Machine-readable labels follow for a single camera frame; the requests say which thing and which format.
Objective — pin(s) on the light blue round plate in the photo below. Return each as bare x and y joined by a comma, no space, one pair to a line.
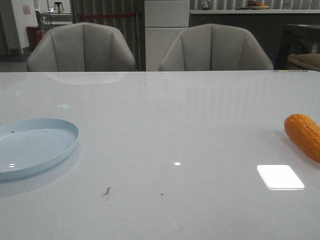
32,146

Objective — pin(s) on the orange corn cob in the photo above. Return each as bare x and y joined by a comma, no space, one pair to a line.
305,133

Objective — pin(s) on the right grey upholstered chair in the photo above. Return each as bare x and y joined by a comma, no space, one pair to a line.
215,47

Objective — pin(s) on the grey upholstered chair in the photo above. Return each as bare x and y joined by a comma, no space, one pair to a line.
82,47
215,47

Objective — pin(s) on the white cabinet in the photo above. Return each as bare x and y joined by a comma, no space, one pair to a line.
163,19

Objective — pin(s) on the left grey upholstered chair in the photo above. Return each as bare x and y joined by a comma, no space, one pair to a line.
82,47

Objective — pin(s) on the red barrier belt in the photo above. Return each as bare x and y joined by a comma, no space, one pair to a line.
107,16

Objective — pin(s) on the grey counter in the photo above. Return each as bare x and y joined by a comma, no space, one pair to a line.
266,25

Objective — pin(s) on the fruit bowl on counter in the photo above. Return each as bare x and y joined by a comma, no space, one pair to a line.
256,5

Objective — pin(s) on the red bin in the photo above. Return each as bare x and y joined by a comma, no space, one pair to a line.
34,34

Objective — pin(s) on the dark side table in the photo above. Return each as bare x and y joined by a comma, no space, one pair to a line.
297,39

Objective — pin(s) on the tan cushion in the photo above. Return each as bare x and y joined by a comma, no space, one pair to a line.
307,61

